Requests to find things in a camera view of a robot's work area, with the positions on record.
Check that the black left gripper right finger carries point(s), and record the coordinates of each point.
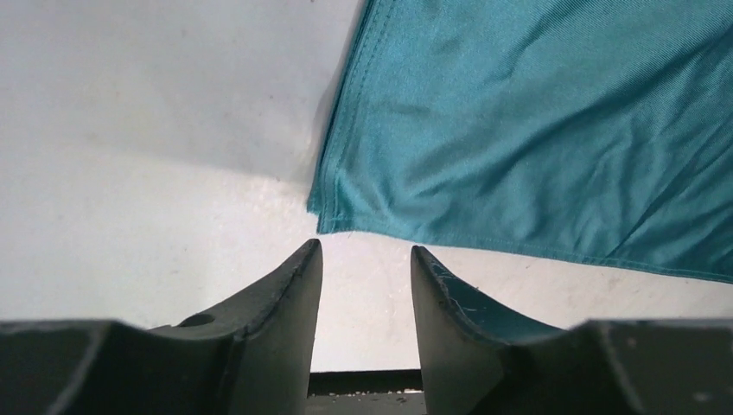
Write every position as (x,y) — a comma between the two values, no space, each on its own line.
(478,356)

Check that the teal cloth napkin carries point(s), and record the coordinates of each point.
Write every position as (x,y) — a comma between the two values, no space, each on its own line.
(592,132)

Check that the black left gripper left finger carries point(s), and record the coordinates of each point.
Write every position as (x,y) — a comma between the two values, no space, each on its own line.
(249,354)

